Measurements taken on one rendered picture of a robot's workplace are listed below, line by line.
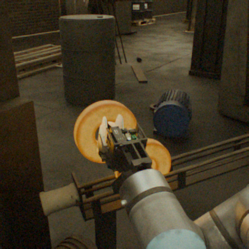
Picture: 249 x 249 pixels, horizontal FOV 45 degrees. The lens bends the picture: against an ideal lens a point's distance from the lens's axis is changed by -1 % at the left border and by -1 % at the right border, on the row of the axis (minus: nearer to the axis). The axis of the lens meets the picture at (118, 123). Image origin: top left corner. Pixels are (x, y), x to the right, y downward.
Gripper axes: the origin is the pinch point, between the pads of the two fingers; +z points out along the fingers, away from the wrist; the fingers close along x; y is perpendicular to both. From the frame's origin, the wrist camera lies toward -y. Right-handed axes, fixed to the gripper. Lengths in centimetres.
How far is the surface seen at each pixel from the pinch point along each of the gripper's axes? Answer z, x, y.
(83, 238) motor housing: -10.2, 7.8, -30.4
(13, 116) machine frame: 13.7, 20.8, -4.5
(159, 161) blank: -5.1, -14.0, -11.0
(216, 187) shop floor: 37, -93, -99
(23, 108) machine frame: 16.1, 17.9, -3.8
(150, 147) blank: -3.8, -11.0, -6.4
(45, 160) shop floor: 105, 4, -119
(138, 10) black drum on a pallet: 856, -408, -288
